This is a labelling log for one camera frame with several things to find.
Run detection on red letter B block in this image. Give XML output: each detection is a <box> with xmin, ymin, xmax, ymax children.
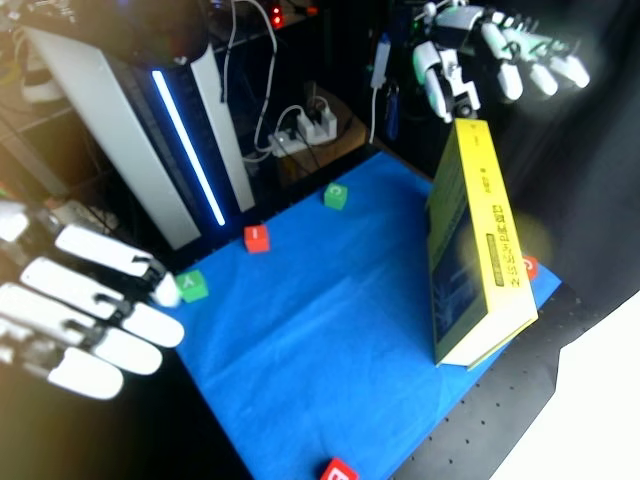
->
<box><xmin>319</xmin><ymin>457</ymin><xmax>359</xmax><ymax>480</ymax></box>

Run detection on brown wooden stand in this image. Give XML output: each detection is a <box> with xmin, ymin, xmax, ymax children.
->
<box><xmin>272</xmin><ymin>87</ymin><xmax>369</xmax><ymax>189</ymax></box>

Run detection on blue strap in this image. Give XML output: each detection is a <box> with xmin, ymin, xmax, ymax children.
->
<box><xmin>384</xmin><ymin>84</ymin><xmax>402</xmax><ymax>142</ymax></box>

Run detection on green letter Y block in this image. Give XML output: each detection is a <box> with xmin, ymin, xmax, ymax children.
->
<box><xmin>174</xmin><ymin>269</ymin><xmax>210</xmax><ymax>304</ymax></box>

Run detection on robot hand white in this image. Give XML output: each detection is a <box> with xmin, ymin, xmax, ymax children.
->
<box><xmin>412</xmin><ymin>0</ymin><xmax>592</xmax><ymax>124</ymax></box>
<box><xmin>0</xmin><ymin>199</ymin><xmax>186</xmax><ymax>402</ymax></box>

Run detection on yellow book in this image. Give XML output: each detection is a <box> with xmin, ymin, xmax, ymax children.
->
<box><xmin>424</xmin><ymin>118</ymin><xmax>540</xmax><ymax>371</ymax></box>

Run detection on white looping cable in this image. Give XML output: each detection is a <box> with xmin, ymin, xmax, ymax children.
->
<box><xmin>247</xmin><ymin>0</ymin><xmax>279</xmax><ymax>151</ymax></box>

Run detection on white column blue light strip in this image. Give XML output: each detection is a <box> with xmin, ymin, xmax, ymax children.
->
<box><xmin>22</xmin><ymin>24</ymin><xmax>257</xmax><ymax>251</ymax></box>

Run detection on black device red lights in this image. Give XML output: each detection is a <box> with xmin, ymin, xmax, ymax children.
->
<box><xmin>264</xmin><ymin>0</ymin><xmax>321</xmax><ymax>31</ymax></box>

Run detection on blue cloth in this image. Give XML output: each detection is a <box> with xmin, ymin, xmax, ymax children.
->
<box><xmin>172</xmin><ymin>149</ymin><xmax>564</xmax><ymax>480</ymax></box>

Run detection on white plug adapter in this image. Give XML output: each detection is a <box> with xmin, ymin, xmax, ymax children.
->
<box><xmin>298</xmin><ymin>102</ymin><xmax>341</xmax><ymax>144</ymax></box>

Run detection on white hanging dongle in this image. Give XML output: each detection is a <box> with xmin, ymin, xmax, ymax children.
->
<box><xmin>370</xmin><ymin>33</ymin><xmax>394</xmax><ymax>92</ymax></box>

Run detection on green letter C block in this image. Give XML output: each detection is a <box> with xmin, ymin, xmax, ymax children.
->
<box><xmin>323</xmin><ymin>182</ymin><xmax>349</xmax><ymax>211</ymax></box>

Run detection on white power strip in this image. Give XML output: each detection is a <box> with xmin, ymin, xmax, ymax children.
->
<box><xmin>267</xmin><ymin>130</ymin><xmax>315</xmax><ymax>159</ymax></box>

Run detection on red letter I block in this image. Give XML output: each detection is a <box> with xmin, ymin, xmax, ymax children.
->
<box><xmin>243</xmin><ymin>224</ymin><xmax>272</xmax><ymax>255</ymax></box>

